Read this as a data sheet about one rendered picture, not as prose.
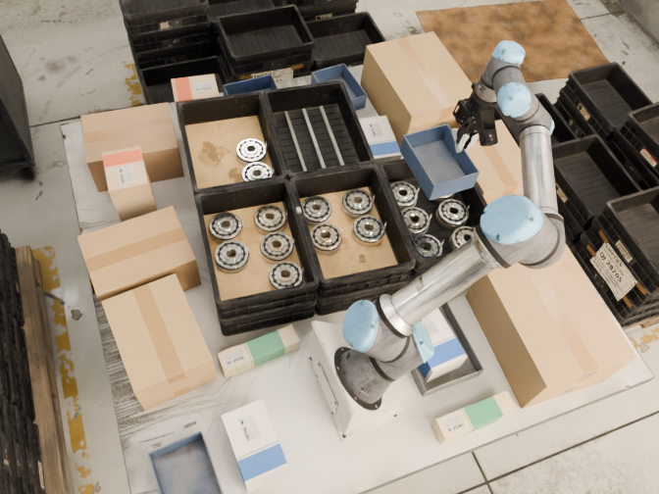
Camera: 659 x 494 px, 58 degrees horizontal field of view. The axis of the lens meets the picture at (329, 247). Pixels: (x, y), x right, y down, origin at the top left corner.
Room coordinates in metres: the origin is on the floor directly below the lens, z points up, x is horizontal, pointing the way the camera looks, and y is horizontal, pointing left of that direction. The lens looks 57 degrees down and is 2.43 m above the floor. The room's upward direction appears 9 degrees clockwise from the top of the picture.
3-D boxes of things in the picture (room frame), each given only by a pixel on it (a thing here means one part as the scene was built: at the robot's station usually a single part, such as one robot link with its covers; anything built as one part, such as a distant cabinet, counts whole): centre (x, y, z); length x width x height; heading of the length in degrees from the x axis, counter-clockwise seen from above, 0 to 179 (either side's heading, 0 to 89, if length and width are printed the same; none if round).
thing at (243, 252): (0.92, 0.29, 0.86); 0.10 x 0.10 x 0.01
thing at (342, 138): (1.44, 0.10, 0.87); 0.40 x 0.30 x 0.11; 23
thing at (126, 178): (1.14, 0.68, 0.89); 0.16 x 0.12 x 0.07; 26
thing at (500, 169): (1.49, -0.53, 0.78); 0.30 x 0.22 x 0.16; 25
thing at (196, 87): (1.61, 0.58, 0.81); 0.16 x 0.12 x 0.07; 112
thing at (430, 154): (1.20, -0.28, 1.10); 0.20 x 0.15 x 0.07; 29
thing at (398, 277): (1.07, -0.05, 0.87); 0.40 x 0.30 x 0.11; 23
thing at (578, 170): (1.83, -1.11, 0.31); 0.40 x 0.30 x 0.34; 28
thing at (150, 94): (2.12, 0.80, 0.26); 0.40 x 0.30 x 0.23; 118
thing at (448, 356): (0.79, -0.35, 0.75); 0.20 x 0.12 x 0.09; 32
